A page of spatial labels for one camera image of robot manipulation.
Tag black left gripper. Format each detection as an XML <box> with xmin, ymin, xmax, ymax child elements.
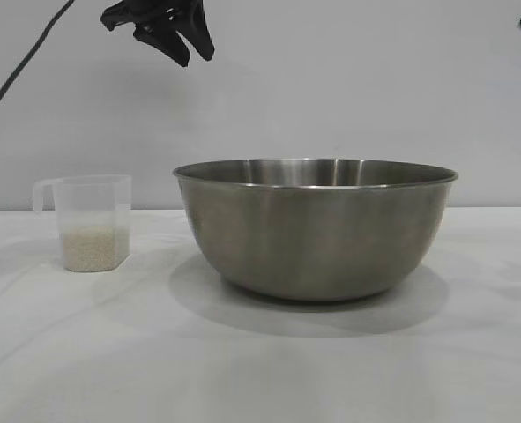
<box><xmin>100</xmin><ymin>0</ymin><xmax>216</xmax><ymax>68</ymax></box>

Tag clear plastic measuring cup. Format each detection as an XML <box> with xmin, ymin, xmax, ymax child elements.
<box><xmin>33</xmin><ymin>174</ymin><xmax>132</xmax><ymax>273</ymax></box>

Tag white rice grains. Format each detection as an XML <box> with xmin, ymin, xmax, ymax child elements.
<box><xmin>61</xmin><ymin>224</ymin><xmax>131</xmax><ymax>272</ymax></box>

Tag stainless steel mixing bowl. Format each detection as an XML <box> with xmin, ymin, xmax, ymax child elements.
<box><xmin>173</xmin><ymin>157</ymin><xmax>459</xmax><ymax>303</ymax></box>

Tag white tablecloth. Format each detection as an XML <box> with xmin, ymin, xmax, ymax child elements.
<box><xmin>0</xmin><ymin>206</ymin><xmax>521</xmax><ymax>423</ymax></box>

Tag black cable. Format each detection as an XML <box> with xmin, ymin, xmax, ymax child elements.
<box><xmin>0</xmin><ymin>0</ymin><xmax>67</xmax><ymax>131</ymax></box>

